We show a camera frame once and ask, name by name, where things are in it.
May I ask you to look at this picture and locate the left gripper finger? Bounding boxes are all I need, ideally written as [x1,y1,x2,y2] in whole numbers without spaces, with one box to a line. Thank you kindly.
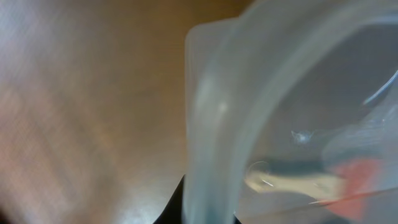
[152,174,243,224]

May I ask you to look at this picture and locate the clear plastic container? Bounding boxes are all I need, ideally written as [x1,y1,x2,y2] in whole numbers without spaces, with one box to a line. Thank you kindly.
[184,0,397,223]

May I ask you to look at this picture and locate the orange scraper wooden handle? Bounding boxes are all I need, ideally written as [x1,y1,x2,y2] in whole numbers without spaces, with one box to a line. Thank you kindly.
[244,157,381,221]

